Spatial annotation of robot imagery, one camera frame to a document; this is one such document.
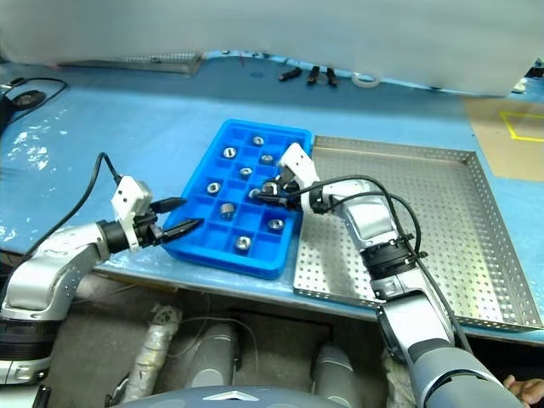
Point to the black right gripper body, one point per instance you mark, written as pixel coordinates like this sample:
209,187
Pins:
290,189

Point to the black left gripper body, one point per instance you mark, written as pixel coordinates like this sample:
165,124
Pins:
146,231

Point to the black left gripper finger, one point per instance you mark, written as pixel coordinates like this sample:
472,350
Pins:
168,205
183,228

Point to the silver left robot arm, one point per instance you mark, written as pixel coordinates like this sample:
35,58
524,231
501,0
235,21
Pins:
55,255

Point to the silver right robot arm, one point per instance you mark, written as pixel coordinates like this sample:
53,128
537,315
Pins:
370,217

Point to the blue compartment tray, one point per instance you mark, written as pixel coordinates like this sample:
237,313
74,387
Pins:
212,240

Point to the long perforated steel tray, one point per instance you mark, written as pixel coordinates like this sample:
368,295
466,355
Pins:
149,64

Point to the bystander bare hand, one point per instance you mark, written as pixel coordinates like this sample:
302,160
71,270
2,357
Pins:
531,391

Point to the black hand tool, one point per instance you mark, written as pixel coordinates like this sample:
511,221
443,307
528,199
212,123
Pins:
290,75
331,77
313,75

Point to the white wrapped table leg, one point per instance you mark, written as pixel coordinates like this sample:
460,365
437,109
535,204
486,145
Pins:
395,382
155,348

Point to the white tape roll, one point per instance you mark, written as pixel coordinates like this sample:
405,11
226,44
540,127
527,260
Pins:
358,81

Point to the dark grey rounded shape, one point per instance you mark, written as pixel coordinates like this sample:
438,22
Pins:
336,372
214,357

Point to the grey robot torso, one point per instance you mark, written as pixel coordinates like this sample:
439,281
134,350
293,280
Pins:
212,398

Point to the black round disc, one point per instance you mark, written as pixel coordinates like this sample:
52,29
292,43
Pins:
26,100

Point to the brown cardboard sheet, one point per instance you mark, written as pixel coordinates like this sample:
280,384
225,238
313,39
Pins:
493,140

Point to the yellow tape outline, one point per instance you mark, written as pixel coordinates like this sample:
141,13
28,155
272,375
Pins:
527,138

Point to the small white object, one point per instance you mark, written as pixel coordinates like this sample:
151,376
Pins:
518,87

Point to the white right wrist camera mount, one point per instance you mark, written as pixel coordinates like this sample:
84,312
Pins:
299,163

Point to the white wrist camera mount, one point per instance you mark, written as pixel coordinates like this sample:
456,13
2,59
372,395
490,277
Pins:
299,163
129,193

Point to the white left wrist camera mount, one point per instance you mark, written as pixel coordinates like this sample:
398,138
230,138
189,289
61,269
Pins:
129,193

